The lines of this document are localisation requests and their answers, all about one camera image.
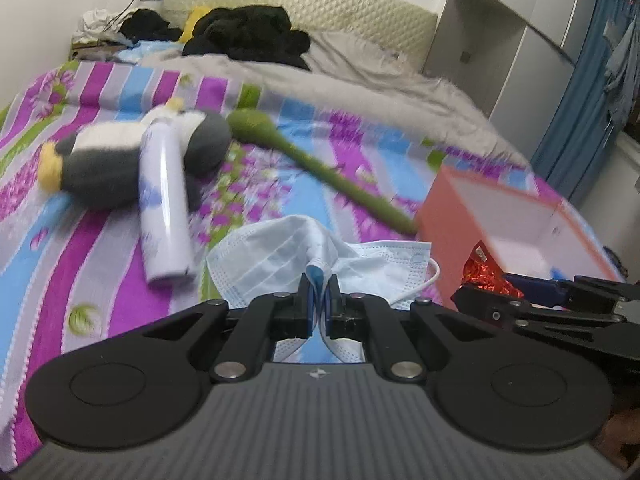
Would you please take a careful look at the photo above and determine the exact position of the brown cardboard box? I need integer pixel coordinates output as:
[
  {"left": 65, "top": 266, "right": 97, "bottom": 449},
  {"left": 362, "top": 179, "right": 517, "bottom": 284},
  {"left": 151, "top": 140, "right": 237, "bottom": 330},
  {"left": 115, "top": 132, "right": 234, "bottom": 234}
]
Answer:
[{"left": 70, "top": 40, "right": 126, "bottom": 61}]

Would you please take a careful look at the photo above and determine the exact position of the light blue face mask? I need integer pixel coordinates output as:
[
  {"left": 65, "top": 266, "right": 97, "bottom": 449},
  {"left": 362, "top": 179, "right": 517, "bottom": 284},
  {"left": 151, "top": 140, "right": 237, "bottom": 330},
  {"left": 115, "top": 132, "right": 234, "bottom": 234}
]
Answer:
[{"left": 206, "top": 215, "right": 441, "bottom": 363}]

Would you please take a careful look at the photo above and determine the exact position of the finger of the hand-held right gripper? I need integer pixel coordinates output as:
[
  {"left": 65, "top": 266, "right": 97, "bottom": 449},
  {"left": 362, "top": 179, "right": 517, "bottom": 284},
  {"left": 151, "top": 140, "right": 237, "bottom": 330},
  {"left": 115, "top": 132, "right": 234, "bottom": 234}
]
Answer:
[
  {"left": 451, "top": 284, "right": 617, "bottom": 334},
  {"left": 505, "top": 274, "right": 640, "bottom": 314}
]

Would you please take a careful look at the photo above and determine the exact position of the red shiny wrapper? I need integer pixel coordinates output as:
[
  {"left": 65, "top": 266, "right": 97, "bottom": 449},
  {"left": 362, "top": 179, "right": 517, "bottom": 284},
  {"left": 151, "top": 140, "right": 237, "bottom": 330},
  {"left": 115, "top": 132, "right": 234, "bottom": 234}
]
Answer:
[{"left": 462, "top": 242, "right": 523, "bottom": 301}]

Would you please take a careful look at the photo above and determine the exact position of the white grey wardrobe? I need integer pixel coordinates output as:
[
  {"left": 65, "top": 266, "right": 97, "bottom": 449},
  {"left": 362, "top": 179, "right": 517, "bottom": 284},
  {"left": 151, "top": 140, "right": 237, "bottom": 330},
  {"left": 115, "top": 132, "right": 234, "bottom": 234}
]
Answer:
[{"left": 422, "top": 0, "right": 601, "bottom": 211}]

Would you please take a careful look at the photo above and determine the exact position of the person's right hand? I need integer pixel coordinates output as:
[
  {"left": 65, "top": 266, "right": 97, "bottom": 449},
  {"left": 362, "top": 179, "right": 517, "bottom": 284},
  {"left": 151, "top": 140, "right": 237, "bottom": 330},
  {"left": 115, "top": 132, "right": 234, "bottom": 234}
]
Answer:
[{"left": 597, "top": 400, "right": 640, "bottom": 471}]

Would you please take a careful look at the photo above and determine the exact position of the orange cardboard box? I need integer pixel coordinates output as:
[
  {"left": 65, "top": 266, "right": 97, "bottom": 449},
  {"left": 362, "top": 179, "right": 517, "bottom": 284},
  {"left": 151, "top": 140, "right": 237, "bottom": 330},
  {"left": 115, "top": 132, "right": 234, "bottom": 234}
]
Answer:
[{"left": 415, "top": 166, "right": 626, "bottom": 306}]

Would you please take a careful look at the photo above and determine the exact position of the black clothing pile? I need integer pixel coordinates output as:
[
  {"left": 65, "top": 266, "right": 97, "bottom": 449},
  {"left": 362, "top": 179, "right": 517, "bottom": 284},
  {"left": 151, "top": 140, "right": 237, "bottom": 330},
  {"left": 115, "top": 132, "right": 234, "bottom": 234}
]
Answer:
[{"left": 182, "top": 5, "right": 312, "bottom": 70}]

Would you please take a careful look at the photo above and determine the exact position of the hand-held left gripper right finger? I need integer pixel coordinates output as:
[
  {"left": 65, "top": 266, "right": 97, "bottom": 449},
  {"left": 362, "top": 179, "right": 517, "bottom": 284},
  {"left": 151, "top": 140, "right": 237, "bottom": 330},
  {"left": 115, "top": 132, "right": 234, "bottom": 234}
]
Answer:
[{"left": 324, "top": 277, "right": 501, "bottom": 384}]

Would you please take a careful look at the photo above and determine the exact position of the grey duvet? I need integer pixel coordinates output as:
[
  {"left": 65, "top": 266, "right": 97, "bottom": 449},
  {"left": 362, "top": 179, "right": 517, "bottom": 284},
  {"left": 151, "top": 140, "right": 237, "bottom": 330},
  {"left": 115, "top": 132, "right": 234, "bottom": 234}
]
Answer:
[{"left": 137, "top": 30, "right": 533, "bottom": 181}]

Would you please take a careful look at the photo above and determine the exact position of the small black cloth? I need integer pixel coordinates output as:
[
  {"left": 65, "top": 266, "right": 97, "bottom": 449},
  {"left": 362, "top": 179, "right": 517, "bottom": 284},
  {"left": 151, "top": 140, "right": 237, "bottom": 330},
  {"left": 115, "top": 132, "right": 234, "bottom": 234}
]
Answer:
[{"left": 120, "top": 8, "right": 183, "bottom": 45}]

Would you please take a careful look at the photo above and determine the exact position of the hanging denim garment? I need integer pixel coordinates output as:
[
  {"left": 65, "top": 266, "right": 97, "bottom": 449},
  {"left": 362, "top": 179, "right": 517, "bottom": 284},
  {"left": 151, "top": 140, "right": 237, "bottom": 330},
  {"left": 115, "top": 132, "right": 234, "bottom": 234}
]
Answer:
[{"left": 602, "top": 22, "right": 640, "bottom": 133}]

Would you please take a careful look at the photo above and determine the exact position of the cream quilted headboard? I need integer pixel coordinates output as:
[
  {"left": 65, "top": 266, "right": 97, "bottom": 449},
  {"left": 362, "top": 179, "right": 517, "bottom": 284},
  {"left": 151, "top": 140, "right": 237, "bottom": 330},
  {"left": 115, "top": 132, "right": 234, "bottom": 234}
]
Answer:
[{"left": 162, "top": 0, "right": 440, "bottom": 73}]

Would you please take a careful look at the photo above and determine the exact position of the yellow plush pillow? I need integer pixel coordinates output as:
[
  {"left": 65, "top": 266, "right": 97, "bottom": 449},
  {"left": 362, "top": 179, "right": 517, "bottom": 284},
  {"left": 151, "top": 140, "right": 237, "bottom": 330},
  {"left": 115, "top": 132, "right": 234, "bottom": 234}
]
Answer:
[{"left": 179, "top": 6, "right": 213, "bottom": 43}]

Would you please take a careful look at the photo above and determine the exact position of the blue curtain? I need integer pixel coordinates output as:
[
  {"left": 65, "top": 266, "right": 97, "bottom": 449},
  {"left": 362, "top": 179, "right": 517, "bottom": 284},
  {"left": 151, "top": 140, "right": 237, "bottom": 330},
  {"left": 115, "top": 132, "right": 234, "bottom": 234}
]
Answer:
[{"left": 530, "top": 0, "right": 640, "bottom": 206}]

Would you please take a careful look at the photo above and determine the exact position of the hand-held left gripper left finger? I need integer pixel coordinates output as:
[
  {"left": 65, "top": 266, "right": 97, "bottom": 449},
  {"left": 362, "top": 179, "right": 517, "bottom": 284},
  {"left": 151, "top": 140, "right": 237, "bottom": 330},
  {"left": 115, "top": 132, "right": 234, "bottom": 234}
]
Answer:
[{"left": 142, "top": 272, "right": 319, "bottom": 384}]

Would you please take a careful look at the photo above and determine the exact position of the white spray can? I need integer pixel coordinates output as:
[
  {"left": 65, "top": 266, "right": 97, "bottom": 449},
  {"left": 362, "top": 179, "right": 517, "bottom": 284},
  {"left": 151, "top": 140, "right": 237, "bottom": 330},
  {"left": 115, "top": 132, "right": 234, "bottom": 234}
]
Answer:
[{"left": 137, "top": 119, "right": 195, "bottom": 286}]

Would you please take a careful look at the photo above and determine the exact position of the striped floral bed sheet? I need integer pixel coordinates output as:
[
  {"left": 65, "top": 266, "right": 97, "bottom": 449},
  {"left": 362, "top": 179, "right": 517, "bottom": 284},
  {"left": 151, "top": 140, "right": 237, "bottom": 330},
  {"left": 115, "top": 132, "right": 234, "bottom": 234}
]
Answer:
[{"left": 0, "top": 40, "right": 626, "bottom": 461}]

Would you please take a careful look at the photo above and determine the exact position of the crumpled white cloth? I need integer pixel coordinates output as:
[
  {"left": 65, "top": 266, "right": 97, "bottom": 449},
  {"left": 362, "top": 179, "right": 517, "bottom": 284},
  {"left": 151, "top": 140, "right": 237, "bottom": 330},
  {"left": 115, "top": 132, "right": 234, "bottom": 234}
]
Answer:
[{"left": 72, "top": 9, "right": 123, "bottom": 43}]

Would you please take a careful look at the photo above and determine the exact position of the long green plush toy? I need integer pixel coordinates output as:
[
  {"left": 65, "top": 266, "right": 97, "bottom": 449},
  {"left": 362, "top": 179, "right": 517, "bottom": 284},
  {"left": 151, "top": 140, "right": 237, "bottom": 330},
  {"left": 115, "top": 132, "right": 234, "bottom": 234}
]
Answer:
[{"left": 226, "top": 109, "right": 420, "bottom": 235}]

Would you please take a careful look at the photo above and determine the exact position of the grey white penguin plush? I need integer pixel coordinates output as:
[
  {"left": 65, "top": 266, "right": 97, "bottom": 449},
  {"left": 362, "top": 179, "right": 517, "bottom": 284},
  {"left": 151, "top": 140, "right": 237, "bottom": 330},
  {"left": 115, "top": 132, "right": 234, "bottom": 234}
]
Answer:
[{"left": 40, "top": 99, "right": 233, "bottom": 211}]

